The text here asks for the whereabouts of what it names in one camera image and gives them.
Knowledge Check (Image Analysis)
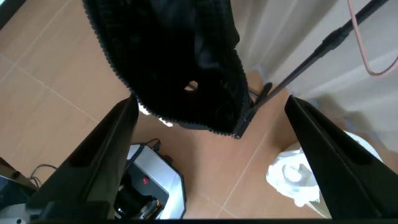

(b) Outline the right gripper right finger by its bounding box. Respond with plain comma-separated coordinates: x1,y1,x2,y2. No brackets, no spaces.
284,95,398,218

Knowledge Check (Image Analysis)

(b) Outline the white garment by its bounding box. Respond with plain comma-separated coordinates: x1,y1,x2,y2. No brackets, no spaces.
266,148,321,208

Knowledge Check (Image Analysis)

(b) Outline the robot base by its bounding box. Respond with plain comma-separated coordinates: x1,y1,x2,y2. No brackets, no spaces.
0,144,187,220

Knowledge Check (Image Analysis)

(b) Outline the pink clothes hanger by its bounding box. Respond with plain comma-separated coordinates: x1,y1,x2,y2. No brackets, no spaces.
347,0,398,77

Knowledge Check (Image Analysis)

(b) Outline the black garment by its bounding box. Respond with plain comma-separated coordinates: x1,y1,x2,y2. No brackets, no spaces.
82,0,252,139

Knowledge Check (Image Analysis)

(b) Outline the white laundry basket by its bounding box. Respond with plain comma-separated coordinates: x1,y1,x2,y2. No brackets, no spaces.
281,130,383,218

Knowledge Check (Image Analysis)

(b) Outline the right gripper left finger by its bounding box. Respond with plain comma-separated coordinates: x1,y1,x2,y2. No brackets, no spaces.
26,95,140,220

